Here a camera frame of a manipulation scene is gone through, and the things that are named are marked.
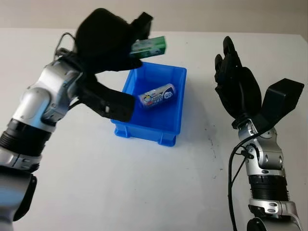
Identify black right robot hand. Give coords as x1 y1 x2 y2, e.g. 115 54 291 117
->
214 36 262 120

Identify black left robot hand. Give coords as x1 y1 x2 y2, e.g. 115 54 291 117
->
74 8 154 76

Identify green toothpaste box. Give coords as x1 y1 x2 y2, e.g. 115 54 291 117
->
129 36 167 59

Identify blue plastic tray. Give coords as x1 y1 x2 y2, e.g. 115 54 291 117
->
110 62 188 148

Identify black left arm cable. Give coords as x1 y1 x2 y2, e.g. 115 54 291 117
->
55 32 78 56

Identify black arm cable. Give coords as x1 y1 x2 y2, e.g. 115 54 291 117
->
227 141 254 231
55 32 78 56

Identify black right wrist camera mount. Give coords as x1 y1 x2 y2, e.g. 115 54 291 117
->
242 77 305 133

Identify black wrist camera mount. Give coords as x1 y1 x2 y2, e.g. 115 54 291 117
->
77 71 136 122
242 77 305 133

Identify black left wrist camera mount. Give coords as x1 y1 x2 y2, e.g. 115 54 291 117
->
77 71 136 122

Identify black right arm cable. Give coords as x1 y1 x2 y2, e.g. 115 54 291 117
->
227 141 254 231

